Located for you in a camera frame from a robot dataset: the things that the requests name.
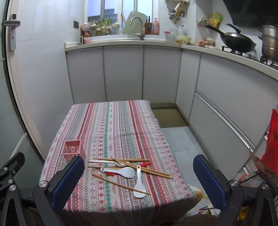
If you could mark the steel kitchen faucet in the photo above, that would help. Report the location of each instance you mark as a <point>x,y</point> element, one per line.
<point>142,30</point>

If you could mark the gas stove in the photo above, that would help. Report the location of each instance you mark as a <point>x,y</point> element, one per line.
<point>245,54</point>

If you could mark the wooden chopstick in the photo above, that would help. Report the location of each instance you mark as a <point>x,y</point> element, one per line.
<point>152,169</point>
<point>156,173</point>
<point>97,167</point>
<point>130,160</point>
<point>121,184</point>

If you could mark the steel steamer pot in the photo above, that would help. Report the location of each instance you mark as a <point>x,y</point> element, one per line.
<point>270,43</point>

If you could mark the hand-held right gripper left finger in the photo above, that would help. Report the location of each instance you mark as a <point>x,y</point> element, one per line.
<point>69,180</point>

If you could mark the pale green cutting board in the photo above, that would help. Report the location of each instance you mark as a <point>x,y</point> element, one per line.
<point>135,27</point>

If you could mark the pink plastic utensil holder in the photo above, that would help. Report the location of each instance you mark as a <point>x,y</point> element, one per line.
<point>72,147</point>

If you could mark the brown floor mat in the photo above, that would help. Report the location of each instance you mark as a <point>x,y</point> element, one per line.
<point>169,117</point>

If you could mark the bowl of green vegetables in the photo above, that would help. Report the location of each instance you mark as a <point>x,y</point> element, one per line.
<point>183,40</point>

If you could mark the hanging kitchen tool rack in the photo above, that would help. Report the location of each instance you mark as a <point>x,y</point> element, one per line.
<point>177,10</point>

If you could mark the kitchen window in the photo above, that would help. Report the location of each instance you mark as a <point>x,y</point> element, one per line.
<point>113,8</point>

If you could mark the red bag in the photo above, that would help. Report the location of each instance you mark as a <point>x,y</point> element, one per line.
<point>274,139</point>

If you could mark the striped patterned tablecloth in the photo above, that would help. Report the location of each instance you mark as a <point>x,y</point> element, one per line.
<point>121,134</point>

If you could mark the black range hood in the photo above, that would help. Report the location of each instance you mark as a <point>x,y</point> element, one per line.
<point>249,10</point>

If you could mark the pink cup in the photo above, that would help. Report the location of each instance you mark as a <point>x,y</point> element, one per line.
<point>88,40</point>

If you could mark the pink soap bottle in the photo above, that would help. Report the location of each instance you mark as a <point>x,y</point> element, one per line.
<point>156,27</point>

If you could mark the black wok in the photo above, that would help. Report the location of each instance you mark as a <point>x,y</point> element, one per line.
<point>236,42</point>

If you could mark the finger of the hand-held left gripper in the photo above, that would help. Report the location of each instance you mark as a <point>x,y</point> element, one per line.
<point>15,162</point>

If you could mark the white kitchen counter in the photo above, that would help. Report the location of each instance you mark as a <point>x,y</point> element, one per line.
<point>130,42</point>

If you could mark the black wall socket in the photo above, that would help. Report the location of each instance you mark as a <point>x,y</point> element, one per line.
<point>75,24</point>

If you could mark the brown knife block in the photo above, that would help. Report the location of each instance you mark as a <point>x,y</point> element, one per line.
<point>148,28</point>

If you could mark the white rice spoon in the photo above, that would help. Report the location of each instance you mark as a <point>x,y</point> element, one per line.
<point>139,191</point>
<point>127,172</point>

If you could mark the grey kitchen cabinets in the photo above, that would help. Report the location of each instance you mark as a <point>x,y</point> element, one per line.
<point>123,71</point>

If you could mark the clear glass pitcher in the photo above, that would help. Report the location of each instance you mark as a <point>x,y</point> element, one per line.
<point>172,35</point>

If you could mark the row of potted plants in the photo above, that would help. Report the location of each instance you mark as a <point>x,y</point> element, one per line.
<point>102,27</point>

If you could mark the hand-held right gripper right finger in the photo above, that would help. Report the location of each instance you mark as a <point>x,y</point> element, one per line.
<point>208,182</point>

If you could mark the colourful patterned bag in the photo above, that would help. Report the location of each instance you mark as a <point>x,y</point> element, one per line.
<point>259,165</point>

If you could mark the yellow food packet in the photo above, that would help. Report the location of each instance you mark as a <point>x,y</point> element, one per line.
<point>215,19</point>

